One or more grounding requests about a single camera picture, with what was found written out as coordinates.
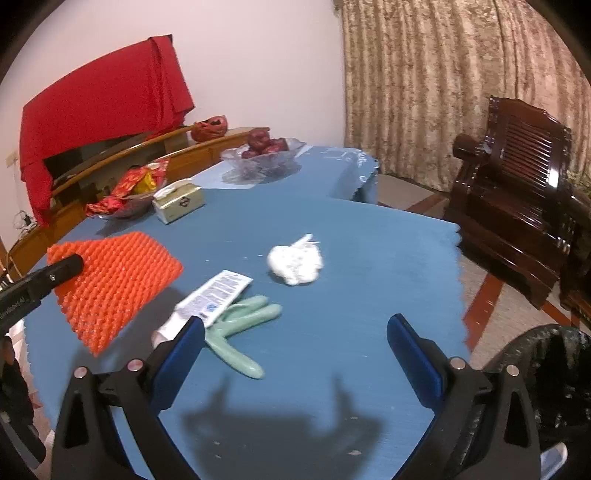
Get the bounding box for red gold snack packets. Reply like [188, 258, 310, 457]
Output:
[85, 159, 171, 216]

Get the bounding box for white toothpaste tube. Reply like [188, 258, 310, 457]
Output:
[151, 270, 254, 345]

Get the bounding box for red cloth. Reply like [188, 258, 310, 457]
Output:
[19, 34, 195, 227]

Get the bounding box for blue tablecloth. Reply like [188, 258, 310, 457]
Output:
[189, 145, 380, 205]
[21, 185, 472, 480]

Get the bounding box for white crumpled paper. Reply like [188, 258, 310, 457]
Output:
[268, 234, 324, 287]

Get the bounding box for dark glass dish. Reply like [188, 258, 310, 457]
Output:
[99, 193, 156, 220]

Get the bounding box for black bagged trash bin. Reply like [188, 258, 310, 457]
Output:
[480, 324, 591, 480]

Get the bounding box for clear glass fruit bowl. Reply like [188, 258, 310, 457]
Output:
[220, 137, 306, 184]

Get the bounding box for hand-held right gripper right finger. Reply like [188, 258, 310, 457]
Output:
[387, 314, 541, 480]

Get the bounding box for orange foam net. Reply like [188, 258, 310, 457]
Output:
[46, 231, 184, 357]

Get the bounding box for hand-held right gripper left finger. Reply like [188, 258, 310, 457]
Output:
[51, 316, 206, 480]

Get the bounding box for green rubber glove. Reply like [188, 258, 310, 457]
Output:
[203, 295, 283, 380]

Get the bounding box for dark wooden armchair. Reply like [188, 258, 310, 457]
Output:
[443, 96, 576, 311]

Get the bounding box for black television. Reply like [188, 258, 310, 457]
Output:
[43, 133, 146, 186]

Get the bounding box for beige patterned curtain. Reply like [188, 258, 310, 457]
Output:
[333, 0, 591, 195]

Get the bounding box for dark wooden side table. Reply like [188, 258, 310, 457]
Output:
[558, 185, 591, 326]

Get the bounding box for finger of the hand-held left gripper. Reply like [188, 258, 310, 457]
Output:
[41, 255, 85, 291]

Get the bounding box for small cream box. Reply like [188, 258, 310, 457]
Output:
[152, 181, 205, 225]

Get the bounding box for wooden sideboard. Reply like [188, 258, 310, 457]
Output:
[7, 127, 271, 278]

